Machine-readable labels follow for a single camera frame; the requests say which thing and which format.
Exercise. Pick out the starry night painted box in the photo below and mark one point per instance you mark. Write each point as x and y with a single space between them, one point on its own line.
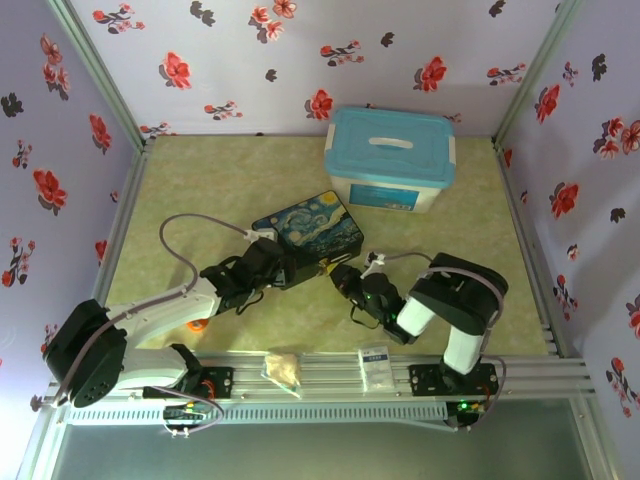
315 225

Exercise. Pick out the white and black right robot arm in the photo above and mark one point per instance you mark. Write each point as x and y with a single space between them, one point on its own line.
460 305

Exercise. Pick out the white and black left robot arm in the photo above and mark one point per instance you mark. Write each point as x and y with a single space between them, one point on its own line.
150 320

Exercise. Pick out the plastic bag with white label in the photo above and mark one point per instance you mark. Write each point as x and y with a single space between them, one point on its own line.
376 367

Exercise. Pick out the small orange object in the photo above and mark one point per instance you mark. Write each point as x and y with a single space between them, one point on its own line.
196 325

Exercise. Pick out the translucent white storage box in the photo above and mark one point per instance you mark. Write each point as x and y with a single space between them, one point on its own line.
385 197

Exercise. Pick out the plastic bag with beige contents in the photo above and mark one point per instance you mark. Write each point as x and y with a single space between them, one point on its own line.
282 372

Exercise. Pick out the blue storage box lid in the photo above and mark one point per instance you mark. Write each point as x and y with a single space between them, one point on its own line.
390 145

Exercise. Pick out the green circuit board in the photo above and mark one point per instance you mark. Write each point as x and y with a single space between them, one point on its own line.
467 412
185 413

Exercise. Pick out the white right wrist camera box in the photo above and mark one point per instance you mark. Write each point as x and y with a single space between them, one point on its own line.
375 261

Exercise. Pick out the aluminium table side rail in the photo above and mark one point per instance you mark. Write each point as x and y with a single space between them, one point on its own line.
122 215
530 250

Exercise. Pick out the aluminium frame corner post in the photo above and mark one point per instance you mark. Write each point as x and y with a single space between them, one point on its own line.
537 70
95 70

